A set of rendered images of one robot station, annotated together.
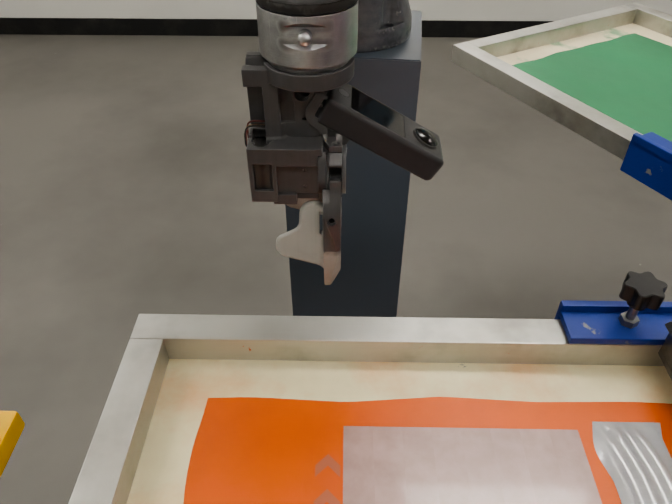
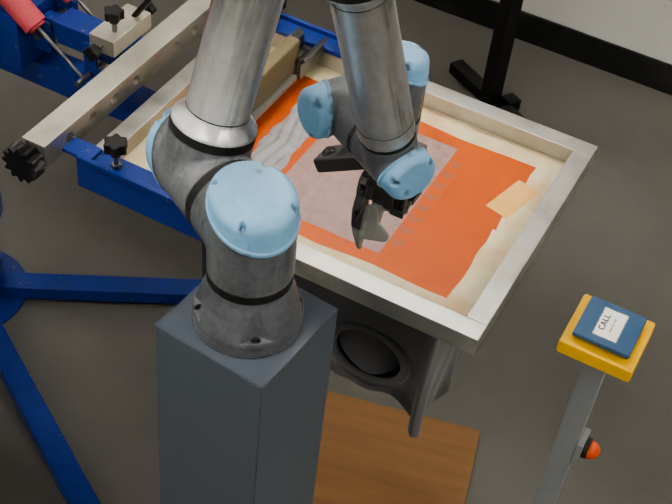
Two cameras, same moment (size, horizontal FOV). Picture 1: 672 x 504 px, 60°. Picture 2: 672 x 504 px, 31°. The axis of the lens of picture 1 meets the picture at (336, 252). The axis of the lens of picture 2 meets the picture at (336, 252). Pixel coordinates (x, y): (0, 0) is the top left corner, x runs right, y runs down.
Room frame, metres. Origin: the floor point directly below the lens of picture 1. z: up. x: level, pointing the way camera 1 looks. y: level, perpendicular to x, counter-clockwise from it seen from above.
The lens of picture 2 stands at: (1.76, 0.50, 2.43)
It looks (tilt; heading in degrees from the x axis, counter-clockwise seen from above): 45 degrees down; 202
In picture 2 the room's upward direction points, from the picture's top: 7 degrees clockwise
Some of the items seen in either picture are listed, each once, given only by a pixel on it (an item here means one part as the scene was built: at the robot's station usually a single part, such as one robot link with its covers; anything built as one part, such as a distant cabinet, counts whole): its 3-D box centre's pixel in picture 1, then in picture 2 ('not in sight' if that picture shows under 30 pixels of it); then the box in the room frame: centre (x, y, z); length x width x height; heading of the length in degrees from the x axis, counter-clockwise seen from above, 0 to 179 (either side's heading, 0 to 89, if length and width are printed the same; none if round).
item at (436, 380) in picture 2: not in sight; (467, 308); (0.17, 0.13, 0.74); 0.45 x 0.03 x 0.43; 179
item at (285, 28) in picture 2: not in sight; (307, 44); (-0.12, -0.39, 0.97); 0.30 x 0.05 x 0.07; 89
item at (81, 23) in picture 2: not in sight; (98, 38); (0.16, -0.72, 1.02); 0.17 x 0.06 x 0.05; 89
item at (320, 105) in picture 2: not in sight; (347, 110); (0.54, -0.02, 1.40); 0.11 x 0.11 x 0.08; 59
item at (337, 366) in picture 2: not in sight; (316, 306); (0.35, -0.11, 0.77); 0.46 x 0.09 x 0.36; 89
